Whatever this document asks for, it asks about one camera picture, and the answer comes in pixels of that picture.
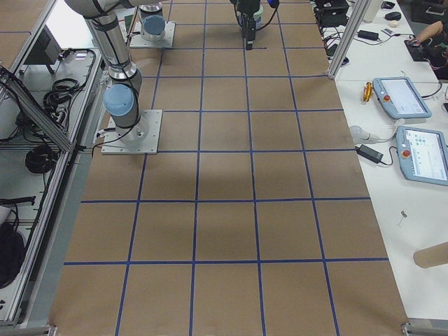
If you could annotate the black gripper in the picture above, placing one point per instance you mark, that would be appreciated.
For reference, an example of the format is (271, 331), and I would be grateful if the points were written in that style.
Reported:
(248, 14)

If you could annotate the green bowl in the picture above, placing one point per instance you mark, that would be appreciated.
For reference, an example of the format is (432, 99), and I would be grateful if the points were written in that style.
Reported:
(258, 14)

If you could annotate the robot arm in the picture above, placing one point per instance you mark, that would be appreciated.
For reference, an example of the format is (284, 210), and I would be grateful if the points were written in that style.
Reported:
(121, 100)
(156, 32)

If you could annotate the metallic cylinder tool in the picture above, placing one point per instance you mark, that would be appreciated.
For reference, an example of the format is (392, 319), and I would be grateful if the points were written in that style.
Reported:
(367, 92)

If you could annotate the white light bulb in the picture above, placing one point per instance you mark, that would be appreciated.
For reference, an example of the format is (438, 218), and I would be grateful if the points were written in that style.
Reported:
(360, 136)

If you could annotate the teach pendant far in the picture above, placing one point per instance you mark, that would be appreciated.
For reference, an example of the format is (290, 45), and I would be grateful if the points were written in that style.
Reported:
(400, 99)

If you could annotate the teach pendant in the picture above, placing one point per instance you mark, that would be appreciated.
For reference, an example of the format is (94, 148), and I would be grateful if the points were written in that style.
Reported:
(422, 155)
(400, 99)

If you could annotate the black power adapter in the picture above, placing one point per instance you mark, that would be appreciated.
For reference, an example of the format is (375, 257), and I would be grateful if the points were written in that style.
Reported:
(369, 153)

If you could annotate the teach pendant near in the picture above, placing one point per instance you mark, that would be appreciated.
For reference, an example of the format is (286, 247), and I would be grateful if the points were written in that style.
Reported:
(422, 155)

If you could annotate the cardboard tube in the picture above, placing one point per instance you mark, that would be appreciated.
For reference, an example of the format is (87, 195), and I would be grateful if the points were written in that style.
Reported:
(433, 256)

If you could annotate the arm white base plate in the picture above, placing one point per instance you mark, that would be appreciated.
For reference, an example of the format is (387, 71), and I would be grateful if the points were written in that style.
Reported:
(143, 39)
(143, 138)

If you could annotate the aluminium frame post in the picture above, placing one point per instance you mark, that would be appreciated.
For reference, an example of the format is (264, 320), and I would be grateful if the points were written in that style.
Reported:
(358, 12)

